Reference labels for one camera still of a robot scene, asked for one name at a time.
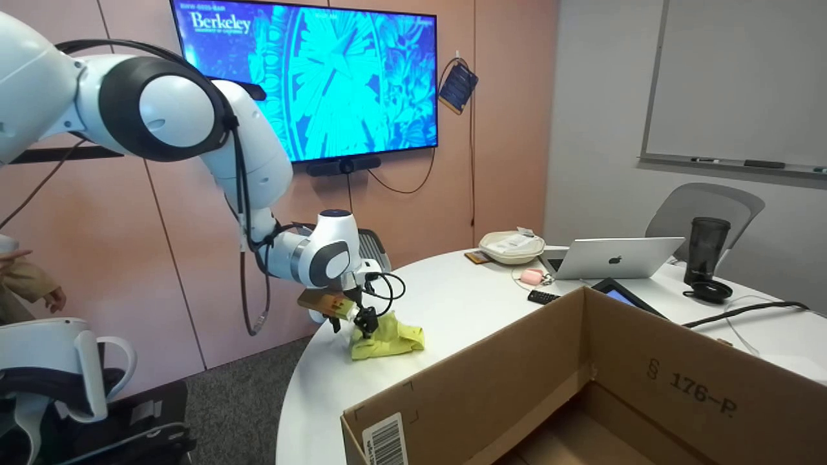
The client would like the silver laptop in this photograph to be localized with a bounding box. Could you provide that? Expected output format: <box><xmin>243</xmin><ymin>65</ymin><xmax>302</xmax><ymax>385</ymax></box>
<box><xmin>543</xmin><ymin>236</ymin><xmax>685</xmax><ymax>282</ymax></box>

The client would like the black tablet with lit screen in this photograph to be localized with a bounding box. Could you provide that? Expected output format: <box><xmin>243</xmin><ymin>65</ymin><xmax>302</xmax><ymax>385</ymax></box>
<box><xmin>593</xmin><ymin>278</ymin><xmax>665</xmax><ymax>318</ymax></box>

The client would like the yellow towel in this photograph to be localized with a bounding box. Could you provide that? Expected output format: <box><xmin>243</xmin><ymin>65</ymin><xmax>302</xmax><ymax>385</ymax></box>
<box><xmin>349</xmin><ymin>316</ymin><xmax>424</xmax><ymax>362</ymax></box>

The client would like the whiteboard on wall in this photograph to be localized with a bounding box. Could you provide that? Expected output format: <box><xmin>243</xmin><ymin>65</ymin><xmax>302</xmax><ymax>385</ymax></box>
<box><xmin>642</xmin><ymin>0</ymin><xmax>827</xmax><ymax>184</ymax></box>

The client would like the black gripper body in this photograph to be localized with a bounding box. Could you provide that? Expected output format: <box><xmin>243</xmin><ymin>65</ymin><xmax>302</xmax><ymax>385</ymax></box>
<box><xmin>298</xmin><ymin>289</ymin><xmax>358</xmax><ymax>323</ymax></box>

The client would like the grey chair right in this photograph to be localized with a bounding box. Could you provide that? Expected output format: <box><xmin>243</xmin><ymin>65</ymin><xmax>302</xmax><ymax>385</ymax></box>
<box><xmin>646</xmin><ymin>184</ymin><xmax>765</xmax><ymax>256</ymax></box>

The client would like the beige pouch on table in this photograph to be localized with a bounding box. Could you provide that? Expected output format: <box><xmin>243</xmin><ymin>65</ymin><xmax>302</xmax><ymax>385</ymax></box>
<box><xmin>479</xmin><ymin>230</ymin><xmax>546</xmax><ymax>267</ymax></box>

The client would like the brown cardboard box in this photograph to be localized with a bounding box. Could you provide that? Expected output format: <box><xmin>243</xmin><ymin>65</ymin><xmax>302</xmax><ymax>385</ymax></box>
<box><xmin>341</xmin><ymin>289</ymin><xmax>827</xmax><ymax>465</ymax></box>

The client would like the small black square device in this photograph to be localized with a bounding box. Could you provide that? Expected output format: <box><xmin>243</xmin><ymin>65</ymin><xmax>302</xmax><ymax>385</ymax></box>
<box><xmin>527</xmin><ymin>292</ymin><xmax>559</xmax><ymax>305</ymax></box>

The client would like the wall mounted television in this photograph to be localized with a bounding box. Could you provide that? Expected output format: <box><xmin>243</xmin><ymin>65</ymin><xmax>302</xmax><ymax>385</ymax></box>
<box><xmin>172</xmin><ymin>0</ymin><xmax>439</xmax><ymax>163</ymax></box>

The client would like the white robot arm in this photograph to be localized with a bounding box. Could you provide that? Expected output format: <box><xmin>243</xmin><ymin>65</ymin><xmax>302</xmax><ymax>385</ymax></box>
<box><xmin>0</xmin><ymin>12</ymin><xmax>380</xmax><ymax>335</ymax></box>

